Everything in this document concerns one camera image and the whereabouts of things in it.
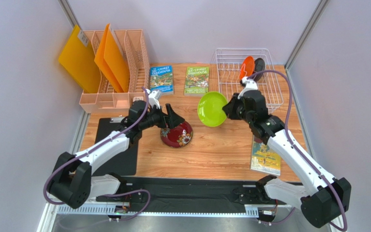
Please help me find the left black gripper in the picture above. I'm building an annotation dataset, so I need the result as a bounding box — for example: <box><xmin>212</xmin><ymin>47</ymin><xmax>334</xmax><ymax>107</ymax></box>
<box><xmin>140</xmin><ymin>103</ymin><xmax>185</xmax><ymax>131</ymax></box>

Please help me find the red floral plate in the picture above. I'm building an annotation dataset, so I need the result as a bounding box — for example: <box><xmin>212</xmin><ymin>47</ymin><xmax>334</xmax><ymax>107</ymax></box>
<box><xmin>160</xmin><ymin>121</ymin><xmax>193</xmax><ymax>148</ymax></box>

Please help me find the green plate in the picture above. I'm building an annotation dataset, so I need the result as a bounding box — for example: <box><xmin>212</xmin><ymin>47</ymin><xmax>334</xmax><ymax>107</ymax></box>
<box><xmin>198</xmin><ymin>91</ymin><xmax>228</xmax><ymax>127</ymax></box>

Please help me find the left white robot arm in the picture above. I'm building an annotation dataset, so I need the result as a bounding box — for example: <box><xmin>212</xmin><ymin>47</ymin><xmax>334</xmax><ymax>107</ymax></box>
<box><xmin>43</xmin><ymin>101</ymin><xmax>185</xmax><ymax>209</ymax></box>

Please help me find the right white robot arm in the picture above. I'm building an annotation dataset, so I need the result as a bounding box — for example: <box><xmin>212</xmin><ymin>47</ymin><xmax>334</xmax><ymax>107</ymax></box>
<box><xmin>222</xmin><ymin>90</ymin><xmax>352</xmax><ymax>232</ymax></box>

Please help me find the green treehouse book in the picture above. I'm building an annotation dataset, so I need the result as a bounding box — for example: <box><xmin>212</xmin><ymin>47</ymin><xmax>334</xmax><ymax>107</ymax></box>
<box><xmin>184</xmin><ymin>66</ymin><xmax>210</xmax><ymax>97</ymax></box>

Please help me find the blue treehouse book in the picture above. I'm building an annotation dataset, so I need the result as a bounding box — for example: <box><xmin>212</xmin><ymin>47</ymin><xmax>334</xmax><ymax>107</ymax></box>
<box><xmin>150</xmin><ymin>65</ymin><xmax>174</xmax><ymax>95</ymax></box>

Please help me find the orange plate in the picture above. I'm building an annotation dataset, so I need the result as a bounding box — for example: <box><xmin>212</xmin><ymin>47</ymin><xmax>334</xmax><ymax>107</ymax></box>
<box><xmin>239</xmin><ymin>56</ymin><xmax>255</xmax><ymax>80</ymax></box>

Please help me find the dark brown plate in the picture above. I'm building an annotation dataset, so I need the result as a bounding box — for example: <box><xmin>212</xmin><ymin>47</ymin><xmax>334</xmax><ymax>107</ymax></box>
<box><xmin>253</xmin><ymin>58</ymin><xmax>266</xmax><ymax>82</ymax></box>

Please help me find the yellow illustrated book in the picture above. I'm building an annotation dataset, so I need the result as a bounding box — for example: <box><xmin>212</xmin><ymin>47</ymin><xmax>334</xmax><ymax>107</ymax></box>
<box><xmin>250</xmin><ymin>136</ymin><xmax>281</xmax><ymax>176</ymax></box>

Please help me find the black clipboard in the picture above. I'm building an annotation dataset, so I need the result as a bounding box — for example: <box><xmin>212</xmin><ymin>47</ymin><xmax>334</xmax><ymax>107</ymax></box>
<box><xmin>93</xmin><ymin>118</ymin><xmax>138</xmax><ymax>176</ymax></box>

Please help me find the black base mat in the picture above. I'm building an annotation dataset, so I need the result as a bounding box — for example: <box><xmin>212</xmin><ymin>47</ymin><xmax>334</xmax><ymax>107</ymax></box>
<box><xmin>96</xmin><ymin>177</ymin><xmax>277</xmax><ymax>213</ymax></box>

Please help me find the pink plastic file organizer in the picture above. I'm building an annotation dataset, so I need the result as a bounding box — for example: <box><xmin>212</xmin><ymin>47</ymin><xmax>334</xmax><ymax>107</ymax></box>
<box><xmin>80</xmin><ymin>29</ymin><xmax>150</xmax><ymax>115</ymax></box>

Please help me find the orange folder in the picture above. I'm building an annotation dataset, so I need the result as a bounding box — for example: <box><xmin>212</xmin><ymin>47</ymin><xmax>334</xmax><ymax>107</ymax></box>
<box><xmin>94</xmin><ymin>24</ymin><xmax>130</xmax><ymax>93</ymax></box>

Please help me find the yellow folder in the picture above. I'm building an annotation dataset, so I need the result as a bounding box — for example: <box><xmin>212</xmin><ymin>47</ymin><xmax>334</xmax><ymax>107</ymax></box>
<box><xmin>58</xmin><ymin>25</ymin><xmax>101</xmax><ymax>94</ymax></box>

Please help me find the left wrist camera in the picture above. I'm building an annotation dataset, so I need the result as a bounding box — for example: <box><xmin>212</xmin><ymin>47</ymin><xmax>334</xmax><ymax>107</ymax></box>
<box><xmin>146</xmin><ymin>89</ymin><xmax>162</xmax><ymax>109</ymax></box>

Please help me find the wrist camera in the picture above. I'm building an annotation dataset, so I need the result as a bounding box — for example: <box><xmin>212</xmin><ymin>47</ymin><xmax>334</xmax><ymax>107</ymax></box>
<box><xmin>238</xmin><ymin>77</ymin><xmax>258</xmax><ymax>99</ymax></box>
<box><xmin>146</xmin><ymin>89</ymin><xmax>162</xmax><ymax>109</ymax></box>

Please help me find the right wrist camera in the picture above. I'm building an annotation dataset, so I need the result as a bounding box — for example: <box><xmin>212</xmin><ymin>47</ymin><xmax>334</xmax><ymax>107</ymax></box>
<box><xmin>238</xmin><ymin>77</ymin><xmax>258</xmax><ymax>99</ymax></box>

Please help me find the white wire dish rack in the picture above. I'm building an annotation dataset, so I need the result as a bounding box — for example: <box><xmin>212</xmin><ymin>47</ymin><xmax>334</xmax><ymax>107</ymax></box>
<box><xmin>213</xmin><ymin>48</ymin><xmax>284</xmax><ymax>113</ymax></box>

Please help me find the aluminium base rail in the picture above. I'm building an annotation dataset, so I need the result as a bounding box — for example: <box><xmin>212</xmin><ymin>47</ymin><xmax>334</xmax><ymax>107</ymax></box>
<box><xmin>37</xmin><ymin>193</ymin><xmax>347</xmax><ymax>232</ymax></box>

